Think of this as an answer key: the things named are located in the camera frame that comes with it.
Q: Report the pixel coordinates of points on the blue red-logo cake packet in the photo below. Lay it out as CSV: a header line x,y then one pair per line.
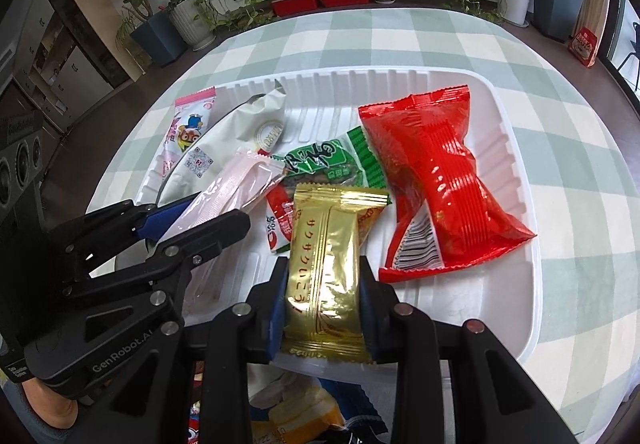
x,y
350,399

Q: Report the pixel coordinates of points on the green red-ended snack packet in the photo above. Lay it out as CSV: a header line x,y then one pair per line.
x,y
345,159

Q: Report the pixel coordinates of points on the black sliding door frame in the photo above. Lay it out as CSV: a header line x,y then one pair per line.
x,y
617,49

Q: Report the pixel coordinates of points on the person's left hand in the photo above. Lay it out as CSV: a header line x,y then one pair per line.
x,y
50,406

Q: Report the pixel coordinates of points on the large red snack packet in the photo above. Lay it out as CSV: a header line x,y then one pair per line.
x,y
440,174

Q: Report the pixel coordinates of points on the small plant white ribbed pot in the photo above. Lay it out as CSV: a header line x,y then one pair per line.
x,y
192,26

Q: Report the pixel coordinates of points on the pink translucent packet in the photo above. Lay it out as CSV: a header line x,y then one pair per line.
x,y
230,189

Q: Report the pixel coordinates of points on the gold wafer packet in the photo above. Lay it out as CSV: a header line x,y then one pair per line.
x,y
325,254

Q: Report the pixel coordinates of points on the yellow snack packet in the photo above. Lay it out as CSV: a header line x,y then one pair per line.
x,y
300,419

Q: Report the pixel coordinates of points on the beige curtain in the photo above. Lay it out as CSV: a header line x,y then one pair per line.
x,y
600,4

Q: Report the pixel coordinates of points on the pink cartoon snack packet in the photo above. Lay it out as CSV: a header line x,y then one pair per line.
x,y
192,124

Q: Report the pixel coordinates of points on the white plastic tray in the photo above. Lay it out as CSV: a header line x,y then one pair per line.
x,y
495,304

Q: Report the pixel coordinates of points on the wooden wall cabinet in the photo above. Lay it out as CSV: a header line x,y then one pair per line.
x,y
65,49

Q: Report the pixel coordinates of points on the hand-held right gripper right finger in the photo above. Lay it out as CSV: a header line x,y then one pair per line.
x,y
370,319

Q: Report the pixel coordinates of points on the red gift bag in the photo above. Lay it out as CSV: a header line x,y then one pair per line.
x,y
583,48

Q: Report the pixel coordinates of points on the white pouch packet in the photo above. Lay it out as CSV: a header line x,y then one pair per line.
x,y
235,134

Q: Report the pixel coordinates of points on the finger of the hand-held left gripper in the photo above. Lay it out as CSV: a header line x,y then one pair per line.
x,y
157,221
220,230

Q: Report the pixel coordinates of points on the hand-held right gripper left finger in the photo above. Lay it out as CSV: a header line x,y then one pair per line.
x,y
277,314

